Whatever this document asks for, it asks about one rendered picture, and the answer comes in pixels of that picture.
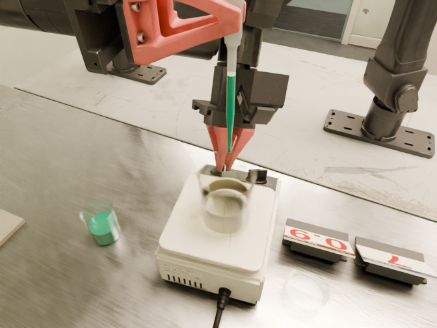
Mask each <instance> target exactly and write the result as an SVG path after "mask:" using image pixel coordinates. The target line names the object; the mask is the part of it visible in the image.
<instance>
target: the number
mask: <svg viewBox="0 0 437 328"><path fill-rule="evenodd" d="M359 247H360V249H361V250H362V252H363V254H364V256H365V257H367V258H372V259H374V260H379V261H381V262H386V263H389V264H393V265H396V266H400V267H405V268H407V269H412V270H414V271H419V272H422V273H426V274H429V275H433V276H436V277H437V274H435V273H434V272H433V271H432V270H431V269H430V268H429V267H428V266H427V265H426V264H424V263H421V262H416V261H413V260H409V259H406V258H402V257H399V256H394V255H392V254H387V253H383V252H380V251H376V250H372V249H368V248H365V247H361V246H359Z"/></svg>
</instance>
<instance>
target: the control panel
mask: <svg viewBox="0 0 437 328"><path fill-rule="evenodd" d="M266 179H267V183H266V184H256V185H259V186H263V187H268V188H271V189H272V190H273V191H274V192H275V191H276V184H277V180H278V178H275V177H272V176H267V178H266Z"/></svg>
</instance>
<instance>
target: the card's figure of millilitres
mask: <svg viewBox="0 0 437 328"><path fill-rule="evenodd" d="M287 235H288V236H292V237H295V238H299V239H303V240H306V241H310V242H314V243H318V244H321V245H325V246H328V247H332V248H335V249H339V250H342V251H347V252H350V253H352V251H351V249H350V247H349V245H348V243H347V242H344V241H340V240H336V239H332V238H328V237H324V236H320V235H317V234H313V233H310V232H306V231H303V230H298V229H296V228H291V227H287Z"/></svg>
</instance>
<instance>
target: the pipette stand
mask: <svg viewBox="0 0 437 328"><path fill-rule="evenodd" d="M24 223H25V220H24V219H22V218H21V217H18V216H16V215H13V214H11V213H9V212H6V211H5V210H2V209H0V246H2V244H4V242H5V241H6V240H7V239H8V238H10V237H11V236H12V235H13V234H14V233H15V232H16V231H17V230H18V229H19V228H20V227H21V226H22V225H23V224H24Z"/></svg>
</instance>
